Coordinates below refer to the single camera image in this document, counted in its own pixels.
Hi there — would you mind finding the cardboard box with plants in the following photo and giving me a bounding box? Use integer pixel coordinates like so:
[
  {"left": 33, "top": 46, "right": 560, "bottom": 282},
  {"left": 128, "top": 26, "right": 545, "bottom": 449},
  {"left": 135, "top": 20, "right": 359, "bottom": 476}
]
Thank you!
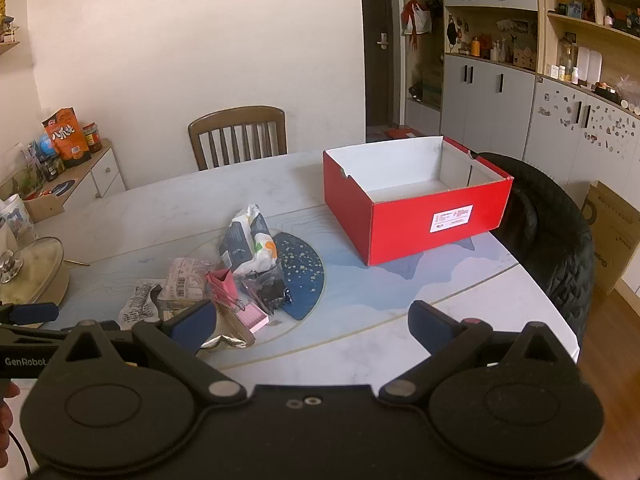
[{"left": 0, "top": 142, "right": 66, "bottom": 221}]

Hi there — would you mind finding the orange snack bag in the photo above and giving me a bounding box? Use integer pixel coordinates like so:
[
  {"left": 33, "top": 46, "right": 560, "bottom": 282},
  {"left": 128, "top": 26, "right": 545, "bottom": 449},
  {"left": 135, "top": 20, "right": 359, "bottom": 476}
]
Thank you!
[{"left": 42, "top": 107, "right": 92, "bottom": 169}]

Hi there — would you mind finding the white grey tissue pack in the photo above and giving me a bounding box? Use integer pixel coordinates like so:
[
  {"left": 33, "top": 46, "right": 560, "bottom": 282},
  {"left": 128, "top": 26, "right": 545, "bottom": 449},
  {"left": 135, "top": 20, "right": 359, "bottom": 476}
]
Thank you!
[{"left": 218, "top": 204, "right": 279, "bottom": 276}]

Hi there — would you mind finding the brown wooden chair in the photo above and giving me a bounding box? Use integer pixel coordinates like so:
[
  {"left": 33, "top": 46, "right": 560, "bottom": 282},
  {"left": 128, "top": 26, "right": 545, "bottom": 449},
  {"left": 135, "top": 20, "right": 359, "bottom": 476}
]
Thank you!
[{"left": 188, "top": 106, "right": 288, "bottom": 172}]

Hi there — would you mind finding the white printed sachet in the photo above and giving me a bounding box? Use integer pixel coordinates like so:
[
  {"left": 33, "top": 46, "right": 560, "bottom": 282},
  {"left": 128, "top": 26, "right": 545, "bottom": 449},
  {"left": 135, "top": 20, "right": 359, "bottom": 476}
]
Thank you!
[{"left": 118, "top": 280, "right": 166, "bottom": 328}]

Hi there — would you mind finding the black quilted jacket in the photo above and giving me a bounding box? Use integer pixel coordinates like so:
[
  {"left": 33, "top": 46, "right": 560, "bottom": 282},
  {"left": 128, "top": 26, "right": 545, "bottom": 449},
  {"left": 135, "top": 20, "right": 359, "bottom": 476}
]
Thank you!
[{"left": 477, "top": 152, "right": 596, "bottom": 356}]

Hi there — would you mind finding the white marble desktop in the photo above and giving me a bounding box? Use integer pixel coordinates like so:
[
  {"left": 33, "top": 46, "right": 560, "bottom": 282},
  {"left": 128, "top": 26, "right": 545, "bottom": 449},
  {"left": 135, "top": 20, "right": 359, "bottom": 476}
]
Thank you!
[{"left": 35, "top": 147, "right": 581, "bottom": 396}]

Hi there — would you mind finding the dark brown door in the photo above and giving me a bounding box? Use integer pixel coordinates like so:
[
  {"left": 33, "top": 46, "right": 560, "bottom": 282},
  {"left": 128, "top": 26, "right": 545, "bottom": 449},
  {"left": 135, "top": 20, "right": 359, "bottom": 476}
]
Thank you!
[{"left": 359, "top": 0, "right": 396, "bottom": 128}]

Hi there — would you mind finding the black cable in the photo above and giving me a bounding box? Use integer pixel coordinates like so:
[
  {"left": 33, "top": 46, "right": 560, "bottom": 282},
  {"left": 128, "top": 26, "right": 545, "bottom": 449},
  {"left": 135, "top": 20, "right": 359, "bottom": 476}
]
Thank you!
[{"left": 7, "top": 430, "right": 33, "bottom": 478}]

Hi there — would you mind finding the red cardboard box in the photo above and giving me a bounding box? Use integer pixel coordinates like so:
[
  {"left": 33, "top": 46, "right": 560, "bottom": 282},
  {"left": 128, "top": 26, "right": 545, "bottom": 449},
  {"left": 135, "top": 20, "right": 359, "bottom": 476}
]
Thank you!
[{"left": 322, "top": 135, "right": 515, "bottom": 267}]

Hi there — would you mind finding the person's left hand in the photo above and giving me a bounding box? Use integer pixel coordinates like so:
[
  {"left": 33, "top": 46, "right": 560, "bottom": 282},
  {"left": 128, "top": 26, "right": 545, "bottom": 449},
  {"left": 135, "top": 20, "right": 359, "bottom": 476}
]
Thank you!
[{"left": 0, "top": 381, "right": 22, "bottom": 453}]

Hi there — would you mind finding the clear bag with black contents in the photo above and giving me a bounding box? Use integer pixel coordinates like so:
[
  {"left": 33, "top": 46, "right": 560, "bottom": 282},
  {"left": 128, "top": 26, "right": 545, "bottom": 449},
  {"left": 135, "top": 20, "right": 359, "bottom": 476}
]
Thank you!
[{"left": 240, "top": 265, "right": 293, "bottom": 316}]

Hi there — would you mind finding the green printed carton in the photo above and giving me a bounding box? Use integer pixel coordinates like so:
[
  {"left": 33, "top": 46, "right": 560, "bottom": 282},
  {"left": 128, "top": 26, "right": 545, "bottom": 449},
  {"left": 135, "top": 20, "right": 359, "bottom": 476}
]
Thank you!
[{"left": 422, "top": 67, "right": 443, "bottom": 108}]

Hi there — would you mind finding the navy speckled mat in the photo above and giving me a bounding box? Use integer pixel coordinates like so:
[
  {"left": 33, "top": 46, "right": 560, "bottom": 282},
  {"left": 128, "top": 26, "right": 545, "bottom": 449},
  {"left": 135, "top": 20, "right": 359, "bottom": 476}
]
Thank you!
[{"left": 270, "top": 231, "right": 326, "bottom": 322}]

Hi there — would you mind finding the pink sticky note pad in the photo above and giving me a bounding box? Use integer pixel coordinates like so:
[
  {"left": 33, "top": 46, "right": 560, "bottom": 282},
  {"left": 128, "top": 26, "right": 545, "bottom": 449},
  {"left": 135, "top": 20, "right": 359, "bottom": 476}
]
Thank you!
[{"left": 220, "top": 302, "right": 270, "bottom": 333}]

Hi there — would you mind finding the red sauce jar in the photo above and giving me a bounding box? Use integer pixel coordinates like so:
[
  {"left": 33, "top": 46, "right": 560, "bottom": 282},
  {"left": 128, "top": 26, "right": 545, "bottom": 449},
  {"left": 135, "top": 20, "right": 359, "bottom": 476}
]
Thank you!
[{"left": 82, "top": 122, "right": 103, "bottom": 154}]

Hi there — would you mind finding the printed white cup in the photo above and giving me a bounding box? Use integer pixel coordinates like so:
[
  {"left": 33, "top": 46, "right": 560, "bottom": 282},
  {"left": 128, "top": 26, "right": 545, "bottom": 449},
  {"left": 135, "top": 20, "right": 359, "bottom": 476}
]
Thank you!
[{"left": 0, "top": 194, "right": 37, "bottom": 246}]

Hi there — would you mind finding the grey wall cabinet unit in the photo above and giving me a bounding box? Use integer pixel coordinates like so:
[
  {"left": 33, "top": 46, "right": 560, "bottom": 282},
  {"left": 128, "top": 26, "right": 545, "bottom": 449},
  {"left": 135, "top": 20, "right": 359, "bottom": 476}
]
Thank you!
[{"left": 400, "top": 0, "right": 640, "bottom": 201}]

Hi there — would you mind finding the round wooden board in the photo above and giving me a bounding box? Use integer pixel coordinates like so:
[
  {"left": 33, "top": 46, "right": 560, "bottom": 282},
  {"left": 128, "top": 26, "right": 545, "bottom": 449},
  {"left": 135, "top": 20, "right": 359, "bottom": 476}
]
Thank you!
[{"left": 0, "top": 260, "right": 71, "bottom": 328}]

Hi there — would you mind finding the hanging red white bag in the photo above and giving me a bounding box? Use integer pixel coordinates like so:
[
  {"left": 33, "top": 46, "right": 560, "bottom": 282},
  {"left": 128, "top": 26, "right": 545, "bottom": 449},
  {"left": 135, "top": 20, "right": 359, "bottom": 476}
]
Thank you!
[{"left": 402, "top": 0, "right": 433, "bottom": 51}]

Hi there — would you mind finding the wooden wall shelf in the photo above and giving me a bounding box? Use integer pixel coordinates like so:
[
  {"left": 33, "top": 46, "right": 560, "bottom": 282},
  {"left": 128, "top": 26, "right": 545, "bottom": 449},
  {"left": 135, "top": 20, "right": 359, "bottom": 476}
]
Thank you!
[{"left": 0, "top": 0, "right": 21, "bottom": 56}]

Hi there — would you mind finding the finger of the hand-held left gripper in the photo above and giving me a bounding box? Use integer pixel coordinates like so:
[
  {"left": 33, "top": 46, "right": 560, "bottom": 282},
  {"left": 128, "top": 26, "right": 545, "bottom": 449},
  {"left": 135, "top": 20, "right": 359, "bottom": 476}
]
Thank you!
[{"left": 0, "top": 302, "right": 60, "bottom": 326}]

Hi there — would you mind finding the pink binder clip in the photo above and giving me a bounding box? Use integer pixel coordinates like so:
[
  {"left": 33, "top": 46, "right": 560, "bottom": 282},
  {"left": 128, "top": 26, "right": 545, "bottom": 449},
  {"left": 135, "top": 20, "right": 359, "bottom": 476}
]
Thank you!
[{"left": 206, "top": 269, "right": 241, "bottom": 306}]

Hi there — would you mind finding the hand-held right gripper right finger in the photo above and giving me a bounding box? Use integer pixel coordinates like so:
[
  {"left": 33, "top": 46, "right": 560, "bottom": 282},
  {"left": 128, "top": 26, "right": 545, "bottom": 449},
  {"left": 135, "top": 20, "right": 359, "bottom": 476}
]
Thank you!
[{"left": 378, "top": 300, "right": 576, "bottom": 404}]

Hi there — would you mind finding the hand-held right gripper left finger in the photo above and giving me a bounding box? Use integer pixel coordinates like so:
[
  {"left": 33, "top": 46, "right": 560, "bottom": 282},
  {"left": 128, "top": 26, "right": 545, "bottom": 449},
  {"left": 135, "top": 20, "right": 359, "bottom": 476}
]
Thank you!
[{"left": 37, "top": 299, "right": 246, "bottom": 404}]

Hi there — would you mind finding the white sideboard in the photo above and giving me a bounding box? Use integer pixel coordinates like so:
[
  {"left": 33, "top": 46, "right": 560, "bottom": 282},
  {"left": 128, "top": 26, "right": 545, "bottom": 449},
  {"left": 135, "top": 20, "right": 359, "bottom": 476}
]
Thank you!
[{"left": 30, "top": 140, "right": 127, "bottom": 221}]

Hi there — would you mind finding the large brown cardboard box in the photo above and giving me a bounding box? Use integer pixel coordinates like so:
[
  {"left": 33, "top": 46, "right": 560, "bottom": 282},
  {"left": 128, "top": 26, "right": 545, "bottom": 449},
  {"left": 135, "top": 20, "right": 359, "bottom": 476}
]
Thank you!
[{"left": 580, "top": 180, "right": 640, "bottom": 296}]

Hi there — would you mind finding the glass pot lid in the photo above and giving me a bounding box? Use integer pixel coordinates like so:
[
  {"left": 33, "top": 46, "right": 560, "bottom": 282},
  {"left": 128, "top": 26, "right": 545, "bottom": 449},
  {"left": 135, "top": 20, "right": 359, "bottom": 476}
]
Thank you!
[{"left": 0, "top": 236, "right": 66, "bottom": 301}]

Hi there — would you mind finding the lilac snack packet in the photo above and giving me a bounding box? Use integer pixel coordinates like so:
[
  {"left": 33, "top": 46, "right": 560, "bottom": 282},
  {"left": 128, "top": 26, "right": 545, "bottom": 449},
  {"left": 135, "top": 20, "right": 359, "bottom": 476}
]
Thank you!
[{"left": 157, "top": 257, "right": 221, "bottom": 306}]

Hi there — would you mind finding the silver foil packet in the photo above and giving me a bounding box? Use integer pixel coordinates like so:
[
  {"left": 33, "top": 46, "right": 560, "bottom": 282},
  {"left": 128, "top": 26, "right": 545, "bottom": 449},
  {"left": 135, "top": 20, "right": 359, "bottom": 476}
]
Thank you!
[{"left": 200, "top": 332, "right": 256, "bottom": 356}]

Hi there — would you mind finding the dark glass jar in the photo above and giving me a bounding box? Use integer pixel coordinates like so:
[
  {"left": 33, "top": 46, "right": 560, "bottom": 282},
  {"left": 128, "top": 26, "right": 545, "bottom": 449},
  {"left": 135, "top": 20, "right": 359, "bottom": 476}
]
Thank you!
[{"left": 39, "top": 154, "right": 66, "bottom": 182}]

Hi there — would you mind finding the round dark blue coaster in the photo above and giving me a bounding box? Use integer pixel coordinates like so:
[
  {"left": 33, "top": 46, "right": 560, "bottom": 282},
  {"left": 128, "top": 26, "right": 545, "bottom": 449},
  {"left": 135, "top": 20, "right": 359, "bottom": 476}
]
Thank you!
[{"left": 42, "top": 178, "right": 76, "bottom": 197}]

